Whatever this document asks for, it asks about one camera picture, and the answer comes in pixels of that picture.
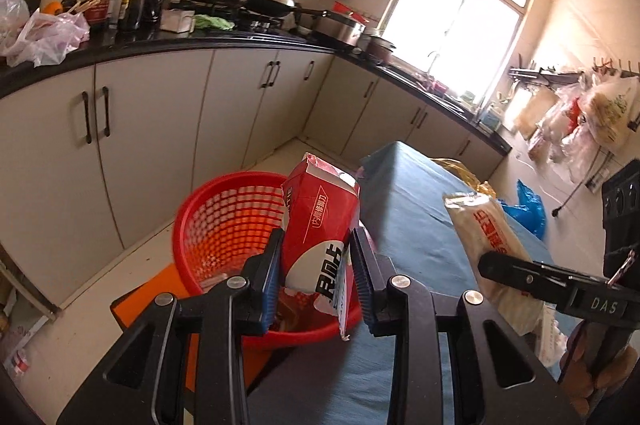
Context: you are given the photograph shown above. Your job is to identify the orange square stool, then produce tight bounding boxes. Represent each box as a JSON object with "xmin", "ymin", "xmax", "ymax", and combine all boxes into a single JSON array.
[{"xmin": 110, "ymin": 262, "xmax": 281, "ymax": 393}]

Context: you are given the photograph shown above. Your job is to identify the green cloth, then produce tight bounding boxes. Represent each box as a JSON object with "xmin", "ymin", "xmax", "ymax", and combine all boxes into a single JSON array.
[{"xmin": 194, "ymin": 14, "xmax": 235, "ymax": 31}]

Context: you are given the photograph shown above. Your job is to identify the blue plastic bag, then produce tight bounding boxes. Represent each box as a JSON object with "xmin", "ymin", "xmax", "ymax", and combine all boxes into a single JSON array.
[{"xmin": 500, "ymin": 179, "xmax": 547, "ymax": 241}]

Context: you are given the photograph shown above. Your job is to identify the pink white plastic bag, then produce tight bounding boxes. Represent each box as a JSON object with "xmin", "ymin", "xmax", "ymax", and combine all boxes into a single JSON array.
[{"xmin": 0, "ymin": 8, "xmax": 91, "ymax": 68}]

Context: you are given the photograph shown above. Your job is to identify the wall hook rack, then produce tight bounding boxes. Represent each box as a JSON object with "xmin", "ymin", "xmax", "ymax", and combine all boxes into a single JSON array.
[{"xmin": 509, "ymin": 58, "xmax": 640, "ymax": 86}]

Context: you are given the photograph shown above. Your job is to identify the person's right hand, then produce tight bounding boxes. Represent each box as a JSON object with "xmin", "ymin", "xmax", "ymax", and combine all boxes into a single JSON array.
[{"xmin": 557, "ymin": 335, "xmax": 640, "ymax": 416}]

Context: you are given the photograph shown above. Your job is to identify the kitchen window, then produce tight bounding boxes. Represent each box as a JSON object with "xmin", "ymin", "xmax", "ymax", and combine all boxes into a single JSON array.
[{"xmin": 377, "ymin": 0, "xmax": 541, "ymax": 106}]

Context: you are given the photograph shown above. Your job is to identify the kitchen counter with white cabinets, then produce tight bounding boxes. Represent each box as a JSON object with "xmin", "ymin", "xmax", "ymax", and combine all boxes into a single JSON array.
[{"xmin": 0, "ymin": 32, "xmax": 513, "ymax": 321}]

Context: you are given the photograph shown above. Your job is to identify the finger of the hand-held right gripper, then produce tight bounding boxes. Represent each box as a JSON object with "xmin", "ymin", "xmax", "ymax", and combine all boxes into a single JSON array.
[{"xmin": 477, "ymin": 251, "xmax": 576, "ymax": 306}]

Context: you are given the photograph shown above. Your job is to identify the white bag with red print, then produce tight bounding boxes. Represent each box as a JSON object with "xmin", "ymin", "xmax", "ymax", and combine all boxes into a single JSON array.
[{"xmin": 444, "ymin": 191, "xmax": 546, "ymax": 338}]

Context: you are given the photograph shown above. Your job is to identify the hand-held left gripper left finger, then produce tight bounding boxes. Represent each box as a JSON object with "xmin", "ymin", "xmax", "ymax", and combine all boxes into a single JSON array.
[{"xmin": 57, "ymin": 227, "xmax": 285, "ymax": 425}]

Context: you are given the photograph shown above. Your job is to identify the blue table cover cloth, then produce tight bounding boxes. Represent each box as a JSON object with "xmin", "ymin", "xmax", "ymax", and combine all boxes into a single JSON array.
[{"xmin": 245, "ymin": 141, "xmax": 571, "ymax": 425}]

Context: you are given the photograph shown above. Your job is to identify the hanging plastic bags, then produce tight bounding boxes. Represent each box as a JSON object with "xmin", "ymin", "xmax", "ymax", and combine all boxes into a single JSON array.
[{"xmin": 512, "ymin": 70, "xmax": 640, "ymax": 186}]

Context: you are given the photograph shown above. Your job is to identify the yellow plastic bag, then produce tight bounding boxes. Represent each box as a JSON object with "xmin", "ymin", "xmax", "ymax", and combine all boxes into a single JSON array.
[{"xmin": 432, "ymin": 158, "xmax": 498, "ymax": 198}]

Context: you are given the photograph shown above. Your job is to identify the small white box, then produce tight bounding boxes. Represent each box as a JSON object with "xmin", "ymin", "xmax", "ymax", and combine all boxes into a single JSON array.
[{"xmin": 160, "ymin": 9, "xmax": 197, "ymax": 35}]

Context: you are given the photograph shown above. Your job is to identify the red and white carton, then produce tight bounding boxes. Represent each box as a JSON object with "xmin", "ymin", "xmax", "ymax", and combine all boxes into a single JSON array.
[{"xmin": 280, "ymin": 152, "xmax": 362, "ymax": 341}]

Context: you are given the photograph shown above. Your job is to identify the silver rice cooker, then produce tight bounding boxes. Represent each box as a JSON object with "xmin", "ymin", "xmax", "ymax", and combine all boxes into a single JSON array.
[{"xmin": 312, "ymin": 10, "xmax": 368, "ymax": 48}]

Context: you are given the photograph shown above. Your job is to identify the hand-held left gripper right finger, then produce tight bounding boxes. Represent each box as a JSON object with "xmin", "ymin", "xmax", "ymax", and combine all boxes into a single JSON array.
[{"xmin": 348, "ymin": 227, "xmax": 581, "ymax": 425}]

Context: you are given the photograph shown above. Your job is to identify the red plastic basket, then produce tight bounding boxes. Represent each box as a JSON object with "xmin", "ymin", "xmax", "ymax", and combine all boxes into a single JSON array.
[{"xmin": 172, "ymin": 171, "xmax": 363, "ymax": 353}]

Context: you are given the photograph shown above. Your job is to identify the black power cable with plug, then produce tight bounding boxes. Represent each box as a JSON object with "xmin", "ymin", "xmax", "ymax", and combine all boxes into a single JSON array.
[{"xmin": 550, "ymin": 145, "xmax": 616, "ymax": 218}]

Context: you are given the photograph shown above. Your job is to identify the stacked cooking pots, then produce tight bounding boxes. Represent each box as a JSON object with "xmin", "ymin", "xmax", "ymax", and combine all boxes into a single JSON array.
[{"xmin": 362, "ymin": 32, "xmax": 398, "ymax": 61}]

